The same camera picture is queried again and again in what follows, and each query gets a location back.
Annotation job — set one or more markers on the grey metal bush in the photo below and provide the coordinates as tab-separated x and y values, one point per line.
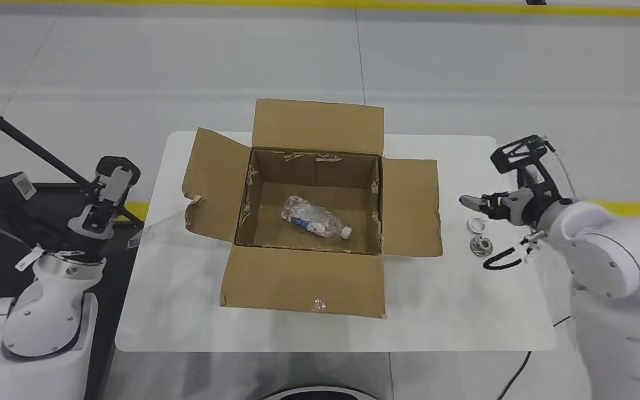
481	246

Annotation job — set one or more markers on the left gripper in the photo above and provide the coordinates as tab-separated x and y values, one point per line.
92	220

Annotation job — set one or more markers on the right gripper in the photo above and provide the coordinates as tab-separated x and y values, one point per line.
520	206

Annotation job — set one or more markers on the large brown cardboard carton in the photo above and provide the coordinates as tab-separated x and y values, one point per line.
300	280

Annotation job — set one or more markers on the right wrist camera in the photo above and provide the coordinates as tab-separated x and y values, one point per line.
522	157

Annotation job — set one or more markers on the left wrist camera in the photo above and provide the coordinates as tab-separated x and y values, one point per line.
117	177

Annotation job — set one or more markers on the black low platform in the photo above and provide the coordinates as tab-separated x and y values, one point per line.
120	280

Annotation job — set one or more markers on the black slanted pole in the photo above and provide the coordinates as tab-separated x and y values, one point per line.
45	155

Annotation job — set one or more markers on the robot body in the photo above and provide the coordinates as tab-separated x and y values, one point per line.
320	394

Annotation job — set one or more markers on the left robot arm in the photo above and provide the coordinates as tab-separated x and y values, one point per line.
47	305

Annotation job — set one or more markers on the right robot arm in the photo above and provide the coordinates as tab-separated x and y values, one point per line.
600	260

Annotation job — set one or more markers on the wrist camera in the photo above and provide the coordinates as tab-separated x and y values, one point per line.
117	177
522	157

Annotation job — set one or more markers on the clear plastic bottle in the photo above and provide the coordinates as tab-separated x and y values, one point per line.
312	219

